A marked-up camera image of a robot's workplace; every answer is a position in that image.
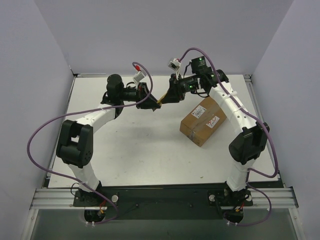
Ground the aluminium front rail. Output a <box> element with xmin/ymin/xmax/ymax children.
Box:
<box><xmin>31</xmin><ymin>188</ymin><xmax>299</xmax><ymax>210</ymax></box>

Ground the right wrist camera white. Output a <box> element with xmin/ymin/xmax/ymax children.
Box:
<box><xmin>167</xmin><ymin>58</ymin><xmax>181</xmax><ymax>72</ymax></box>

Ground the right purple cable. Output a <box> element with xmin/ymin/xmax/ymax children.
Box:
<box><xmin>176</xmin><ymin>47</ymin><xmax>280</xmax><ymax>226</ymax></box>

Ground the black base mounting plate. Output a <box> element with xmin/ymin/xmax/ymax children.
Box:
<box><xmin>73</xmin><ymin>183</ymin><xmax>253</xmax><ymax>222</ymax></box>

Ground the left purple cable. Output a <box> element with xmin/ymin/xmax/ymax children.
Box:
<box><xmin>26</xmin><ymin>61</ymin><xmax>155</xmax><ymax>186</ymax></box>

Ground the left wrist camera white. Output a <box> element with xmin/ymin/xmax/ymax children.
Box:
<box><xmin>132</xmin><ymin>71</ymin><xmax>146</xmax><ymax>85</ymax></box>

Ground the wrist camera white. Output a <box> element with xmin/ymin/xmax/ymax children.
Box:
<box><xmin>132</xmin><ymin>71</ymin><xmax>146</xmax><ymax>85</ymax></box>
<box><xmin>167</xmin><ymin>58</ymin><xmax>181</xmax><ymax>72</ymax></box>

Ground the brown cardboard express box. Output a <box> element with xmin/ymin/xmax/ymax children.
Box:
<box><xmin>179</xmin><ymin>97</ymin><xmax>227</xmax><ymax>147</ymax></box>

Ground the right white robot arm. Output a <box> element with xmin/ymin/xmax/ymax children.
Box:
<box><xmin>158</xmin><ymin>56</ymin><xmax>269</xmax><ymax>192</ymax></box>

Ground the yellow utility knife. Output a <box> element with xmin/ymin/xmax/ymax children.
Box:
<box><xmin>157</xmin><ymin>94</ymin><xmax>167</xmax><ymax>106</ymax></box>

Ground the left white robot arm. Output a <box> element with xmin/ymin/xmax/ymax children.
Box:
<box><xmin>56</xmin><ymin>71</ymin><xmax>161</xmax><ymax>206</ymax></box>

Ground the purple cable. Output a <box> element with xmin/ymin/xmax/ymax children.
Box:
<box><xmin>176</xmin><ymin>47</ymin><xmax>280</xmax><ymax>226</ymax></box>
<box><xmin>26</xmin><ymin>61</ymin><xmax>155</xmax><ymax>186</ymax></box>

